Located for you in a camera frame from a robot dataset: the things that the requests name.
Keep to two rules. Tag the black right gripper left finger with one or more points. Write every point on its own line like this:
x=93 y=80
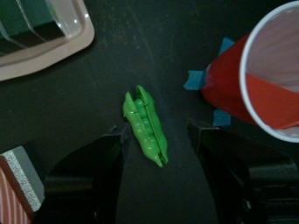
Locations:
x=82 y=175

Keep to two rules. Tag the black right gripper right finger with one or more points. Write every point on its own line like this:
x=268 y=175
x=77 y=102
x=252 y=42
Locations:
x=248 y=180

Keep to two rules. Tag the red striped grey box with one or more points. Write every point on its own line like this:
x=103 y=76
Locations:
x=17 y=186

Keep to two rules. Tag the green toy pea pod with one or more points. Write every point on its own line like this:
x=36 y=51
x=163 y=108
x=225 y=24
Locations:
x=145 y=131

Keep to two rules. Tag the blue tape piece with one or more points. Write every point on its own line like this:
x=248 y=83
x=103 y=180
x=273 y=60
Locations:
x=193 y=80
x=220 y=118
x=225 y=45

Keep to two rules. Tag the red plastic cup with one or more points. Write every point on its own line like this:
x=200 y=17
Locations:
x=229 y=84

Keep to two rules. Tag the white rectangular plastic tray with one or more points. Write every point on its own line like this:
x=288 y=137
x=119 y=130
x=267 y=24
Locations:
x=73 y=40

